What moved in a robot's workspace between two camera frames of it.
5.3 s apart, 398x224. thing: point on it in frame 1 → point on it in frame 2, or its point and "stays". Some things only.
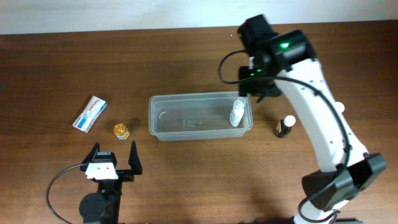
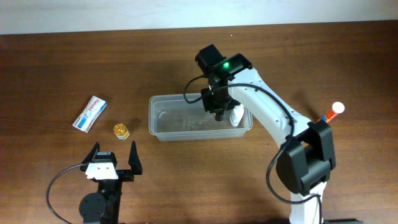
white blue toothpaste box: (87, 117) stays
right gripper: (259, 90) → (216, 104)
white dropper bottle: (237, 113) stays
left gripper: (123, 175) stays
